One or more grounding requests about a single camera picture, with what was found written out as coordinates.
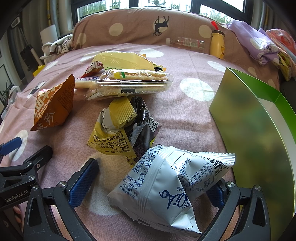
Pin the soda cracker clear pack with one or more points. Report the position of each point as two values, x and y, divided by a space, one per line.
117 83

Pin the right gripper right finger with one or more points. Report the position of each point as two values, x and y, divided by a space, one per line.
253 222

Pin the white paper roll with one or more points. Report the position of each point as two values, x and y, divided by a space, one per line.
49 34

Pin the yellow black snack bag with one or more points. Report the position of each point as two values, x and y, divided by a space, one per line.
125 128

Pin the red white candy wrapper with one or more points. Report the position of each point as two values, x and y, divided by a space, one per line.
94 68

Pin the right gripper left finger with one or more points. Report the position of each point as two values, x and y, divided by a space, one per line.
40 223

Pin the yellow carton box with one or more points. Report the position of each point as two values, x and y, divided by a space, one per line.
39 69

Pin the black framed window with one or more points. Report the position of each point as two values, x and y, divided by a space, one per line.
223 11

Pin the yellow bottle red cap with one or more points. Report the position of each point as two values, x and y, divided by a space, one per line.
217 46

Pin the pink orange cloth bundle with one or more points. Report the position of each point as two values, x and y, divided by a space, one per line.
286 54

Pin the pale yellow snack pack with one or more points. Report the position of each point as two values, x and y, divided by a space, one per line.
126 60

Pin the striped white cloth pile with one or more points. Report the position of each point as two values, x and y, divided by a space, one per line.
53 50

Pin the purple dotted cloth bundle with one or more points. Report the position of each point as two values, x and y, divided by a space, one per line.
259 46

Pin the orange brown snack bag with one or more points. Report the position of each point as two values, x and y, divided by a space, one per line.
54 105

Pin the white red milk snack pack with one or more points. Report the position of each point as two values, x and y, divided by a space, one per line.
81 83

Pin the clear plastic bottle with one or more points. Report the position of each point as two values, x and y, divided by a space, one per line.
186 43

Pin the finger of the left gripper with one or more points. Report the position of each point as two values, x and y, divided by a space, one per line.
28 170
10 146

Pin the green white cardboard box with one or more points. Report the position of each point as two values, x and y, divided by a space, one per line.
257 124

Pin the white blue snack bag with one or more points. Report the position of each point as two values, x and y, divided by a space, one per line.
159 190

